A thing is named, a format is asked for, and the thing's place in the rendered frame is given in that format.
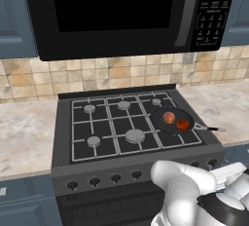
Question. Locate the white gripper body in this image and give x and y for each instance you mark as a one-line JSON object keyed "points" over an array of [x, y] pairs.
{"points": [[228, 173]]}

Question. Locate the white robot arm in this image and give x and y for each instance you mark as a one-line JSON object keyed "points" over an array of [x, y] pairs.
{"points": [[175, 184]]}

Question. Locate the black stove knob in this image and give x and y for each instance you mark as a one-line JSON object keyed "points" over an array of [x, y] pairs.
{"points": [[136, 174], [94, 181], [116, 178], [212, 162], [72, 185], [195, 164]]}

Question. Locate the red tomato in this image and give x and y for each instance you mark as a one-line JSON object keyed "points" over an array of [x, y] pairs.
{"points": [[182, 124]]}

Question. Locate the pale red onion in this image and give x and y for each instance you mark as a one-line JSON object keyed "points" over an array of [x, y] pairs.
{"points": [[168, 117]]}

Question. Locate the black frying pan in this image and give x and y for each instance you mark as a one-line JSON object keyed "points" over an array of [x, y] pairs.
{"points": [[160, 122]]}

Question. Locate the grey gas stove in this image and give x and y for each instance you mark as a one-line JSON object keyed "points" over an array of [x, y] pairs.
{"points": [[61, 139]]}

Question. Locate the blue base cupboard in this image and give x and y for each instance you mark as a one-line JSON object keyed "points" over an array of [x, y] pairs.
{"points": [[238, 155]]}

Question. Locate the black oven door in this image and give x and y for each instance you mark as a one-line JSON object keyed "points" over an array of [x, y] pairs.
{"points": [[110, 207]]}

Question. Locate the black microwave oven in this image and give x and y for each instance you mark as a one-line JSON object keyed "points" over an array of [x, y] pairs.
{"points": [[113, 41]]}

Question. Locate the blue drawer front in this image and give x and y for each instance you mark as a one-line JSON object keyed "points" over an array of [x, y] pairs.
{"points": [[29, 191]]}

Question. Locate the blue base cupboard door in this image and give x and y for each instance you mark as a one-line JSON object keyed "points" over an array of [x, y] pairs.
{"points": [[26, 215]]}

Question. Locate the grey wall socket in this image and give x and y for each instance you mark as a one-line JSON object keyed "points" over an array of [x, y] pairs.
{"points": [[188, 59]]}

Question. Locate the blue wall cupboard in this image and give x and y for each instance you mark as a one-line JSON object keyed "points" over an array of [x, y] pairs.
{"points": [[238, 15], [16, 15]]}

